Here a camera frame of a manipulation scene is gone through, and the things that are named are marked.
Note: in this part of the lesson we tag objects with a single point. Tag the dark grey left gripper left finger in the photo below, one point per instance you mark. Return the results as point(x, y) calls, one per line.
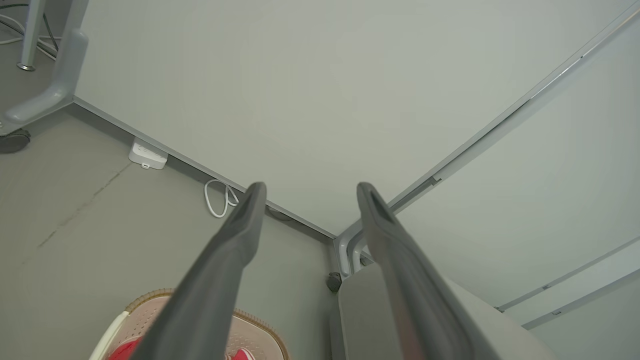
point(210, 280)

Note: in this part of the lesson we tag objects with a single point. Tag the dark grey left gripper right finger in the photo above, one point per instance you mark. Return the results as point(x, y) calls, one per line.
point(405, 290)

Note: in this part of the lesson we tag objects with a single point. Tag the red and white shirt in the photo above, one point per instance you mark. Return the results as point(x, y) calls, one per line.
point(122, 352)

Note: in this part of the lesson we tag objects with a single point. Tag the cream perforated laundry basket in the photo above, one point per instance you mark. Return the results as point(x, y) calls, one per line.
point(150, 310)

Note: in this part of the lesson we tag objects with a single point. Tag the white power strip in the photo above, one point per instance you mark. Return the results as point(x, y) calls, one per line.
point(147, 155)

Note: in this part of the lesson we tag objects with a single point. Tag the black caster wheel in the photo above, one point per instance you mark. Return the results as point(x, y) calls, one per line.
point(14, 141)

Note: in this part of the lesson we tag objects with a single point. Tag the grey partition leg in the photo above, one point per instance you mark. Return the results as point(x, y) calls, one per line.
point(70, 60)

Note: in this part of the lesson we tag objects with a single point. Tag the chrome table leg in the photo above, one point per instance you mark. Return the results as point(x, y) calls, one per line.
point(31, 35)

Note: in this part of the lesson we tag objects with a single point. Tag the small black post caster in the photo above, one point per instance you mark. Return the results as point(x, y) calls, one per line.
point(333, 282)

